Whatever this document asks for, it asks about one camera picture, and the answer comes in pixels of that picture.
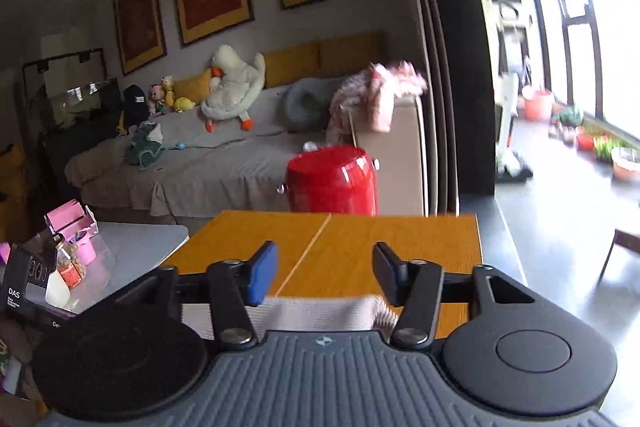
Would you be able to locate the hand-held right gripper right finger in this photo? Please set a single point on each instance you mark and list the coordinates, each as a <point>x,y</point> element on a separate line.
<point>387,274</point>

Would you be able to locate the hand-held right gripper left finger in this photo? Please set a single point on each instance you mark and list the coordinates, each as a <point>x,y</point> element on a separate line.
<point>263,272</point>

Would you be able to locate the striped knit garment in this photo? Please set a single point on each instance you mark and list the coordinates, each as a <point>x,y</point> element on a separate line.
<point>310,314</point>

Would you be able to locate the pile of pink clothes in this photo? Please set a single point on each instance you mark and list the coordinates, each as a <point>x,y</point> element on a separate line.
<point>380,97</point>

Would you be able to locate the small white bottle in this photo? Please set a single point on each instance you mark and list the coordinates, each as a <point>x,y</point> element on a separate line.
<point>56,292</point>

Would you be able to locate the glass jar of nuts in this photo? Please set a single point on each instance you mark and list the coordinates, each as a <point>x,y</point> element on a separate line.
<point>70,267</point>

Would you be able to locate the pink cup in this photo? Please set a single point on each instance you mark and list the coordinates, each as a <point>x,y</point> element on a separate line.
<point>86,249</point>

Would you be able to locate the pink box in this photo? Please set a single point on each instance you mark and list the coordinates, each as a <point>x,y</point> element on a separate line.
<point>70,217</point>

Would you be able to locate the red round plastic bin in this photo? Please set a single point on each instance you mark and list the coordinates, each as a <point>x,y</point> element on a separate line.
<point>330,182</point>

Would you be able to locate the grey covered sofa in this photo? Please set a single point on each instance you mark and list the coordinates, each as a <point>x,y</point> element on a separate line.
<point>225,167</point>

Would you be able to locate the beige armchair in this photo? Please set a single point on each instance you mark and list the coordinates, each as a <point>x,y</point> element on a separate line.
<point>400,157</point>

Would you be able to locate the black slippers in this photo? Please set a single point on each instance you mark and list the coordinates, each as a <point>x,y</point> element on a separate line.
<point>515,169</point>

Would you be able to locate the green cloth toy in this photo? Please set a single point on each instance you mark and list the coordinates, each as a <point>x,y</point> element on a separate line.
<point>145,149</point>

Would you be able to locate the grey neck pillow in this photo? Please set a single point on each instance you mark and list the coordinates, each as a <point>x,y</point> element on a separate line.
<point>307,104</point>

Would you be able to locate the small yellow plush toy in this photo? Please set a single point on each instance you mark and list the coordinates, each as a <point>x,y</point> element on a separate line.
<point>184,105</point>

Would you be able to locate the white goose plush toy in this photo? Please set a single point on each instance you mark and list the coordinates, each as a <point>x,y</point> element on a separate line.
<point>235,87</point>

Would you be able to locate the dark curtain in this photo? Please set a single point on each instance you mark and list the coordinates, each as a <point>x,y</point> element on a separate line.
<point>472,107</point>

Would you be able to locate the white upright vacuum cleaner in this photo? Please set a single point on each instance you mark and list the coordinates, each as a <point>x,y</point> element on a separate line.
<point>505,127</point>

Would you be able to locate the glass fish tank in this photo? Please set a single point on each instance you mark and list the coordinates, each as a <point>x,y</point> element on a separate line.
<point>85,104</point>

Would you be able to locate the yellow throw cushion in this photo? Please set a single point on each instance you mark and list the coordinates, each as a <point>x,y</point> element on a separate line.
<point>192,87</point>

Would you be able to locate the pink doll plush toy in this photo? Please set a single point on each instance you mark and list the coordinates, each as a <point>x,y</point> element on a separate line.
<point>161,97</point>

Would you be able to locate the mustard backrest cushion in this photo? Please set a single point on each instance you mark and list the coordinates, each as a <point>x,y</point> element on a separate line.
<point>350,49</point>
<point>292,64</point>

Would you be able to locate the beige curtain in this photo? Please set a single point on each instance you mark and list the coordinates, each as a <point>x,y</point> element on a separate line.
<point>425,57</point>

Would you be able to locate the pink plastic basin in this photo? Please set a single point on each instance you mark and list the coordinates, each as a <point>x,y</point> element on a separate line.
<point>537,106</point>

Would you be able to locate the small red bowl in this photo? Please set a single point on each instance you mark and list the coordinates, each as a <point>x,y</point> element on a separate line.
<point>585,141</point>

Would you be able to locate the green leafy plant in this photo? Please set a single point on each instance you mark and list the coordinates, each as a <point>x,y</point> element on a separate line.
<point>567,117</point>

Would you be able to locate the small green potted plant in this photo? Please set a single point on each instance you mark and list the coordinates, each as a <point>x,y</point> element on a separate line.
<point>603,149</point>

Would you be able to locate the pink rimmed metal basin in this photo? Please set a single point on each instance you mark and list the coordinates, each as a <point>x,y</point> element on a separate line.
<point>626,164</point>

